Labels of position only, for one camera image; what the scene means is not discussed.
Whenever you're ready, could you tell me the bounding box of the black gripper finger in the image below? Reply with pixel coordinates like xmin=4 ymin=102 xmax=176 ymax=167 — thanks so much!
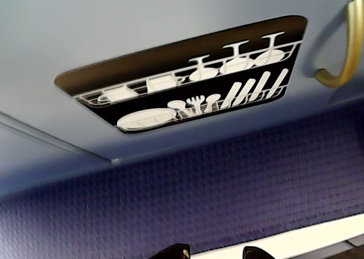
xmin=155 ymin=243 xmax=192 ymax=259
xmin=242 ymin=246 xmax=275 ymax=259

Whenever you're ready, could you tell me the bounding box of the gold cabinet door handle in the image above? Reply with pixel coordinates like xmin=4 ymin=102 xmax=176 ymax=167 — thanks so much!
xmin=314 ymin=0 xmax=364 ymax=88

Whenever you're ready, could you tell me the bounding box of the purple textured mat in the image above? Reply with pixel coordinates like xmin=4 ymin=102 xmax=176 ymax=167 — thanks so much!
xmin=0 ymin=99 xmax=364 ymax=259

